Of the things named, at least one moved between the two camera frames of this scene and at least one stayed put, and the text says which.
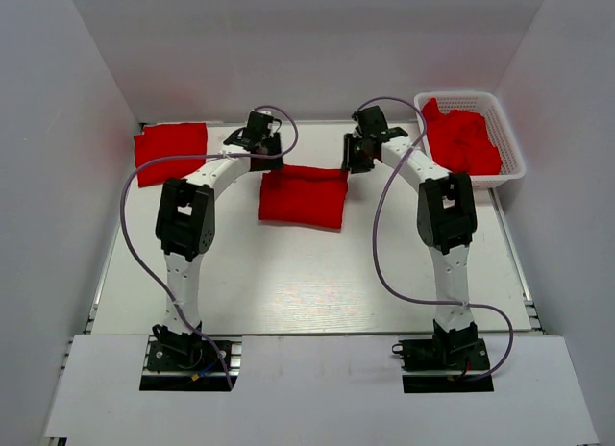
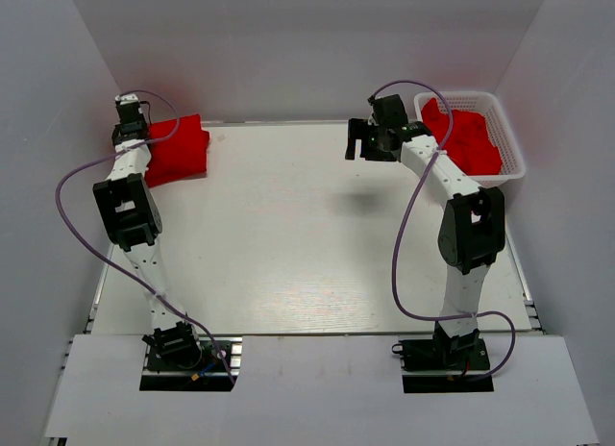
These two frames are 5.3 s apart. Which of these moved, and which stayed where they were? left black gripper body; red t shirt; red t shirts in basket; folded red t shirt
Moved: left black gripper body; red t shirt
Stayed: red t shirts in basket; folded red t shirt
